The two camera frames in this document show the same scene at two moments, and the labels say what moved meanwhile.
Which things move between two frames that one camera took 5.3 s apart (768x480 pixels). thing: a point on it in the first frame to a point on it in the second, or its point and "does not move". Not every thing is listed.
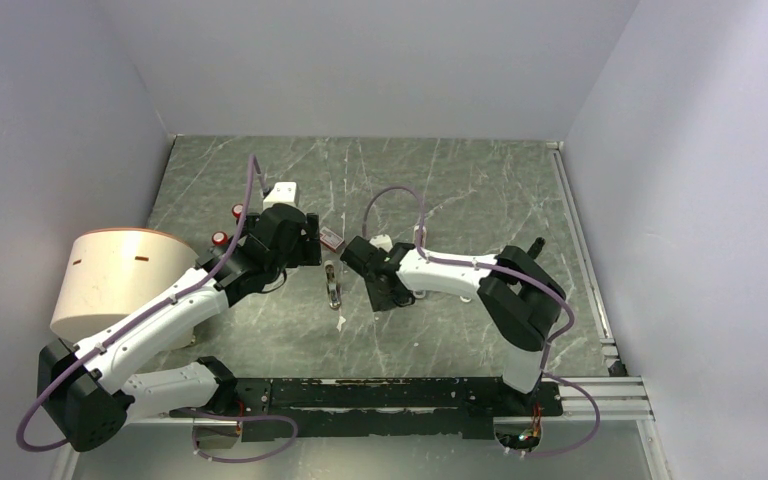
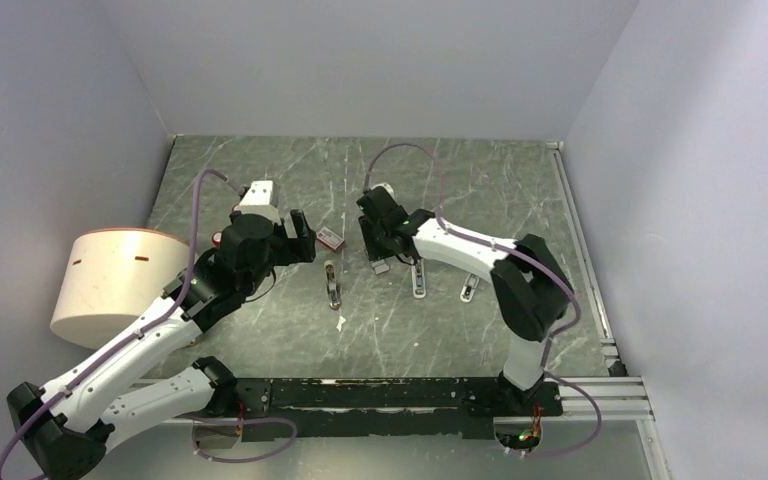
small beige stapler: x=332 y=284 does not move
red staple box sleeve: x=330 y=239 does not move
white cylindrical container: x=113 y=274 does not move
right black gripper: x=380 y=302 to x=373 y=249
